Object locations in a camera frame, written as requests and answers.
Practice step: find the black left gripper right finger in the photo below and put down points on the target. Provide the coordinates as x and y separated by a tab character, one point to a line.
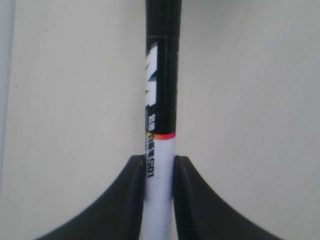
201	214

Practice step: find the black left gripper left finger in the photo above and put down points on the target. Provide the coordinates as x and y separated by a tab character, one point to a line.
115	215

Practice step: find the black and white marker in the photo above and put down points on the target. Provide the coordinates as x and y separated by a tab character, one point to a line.
162	38

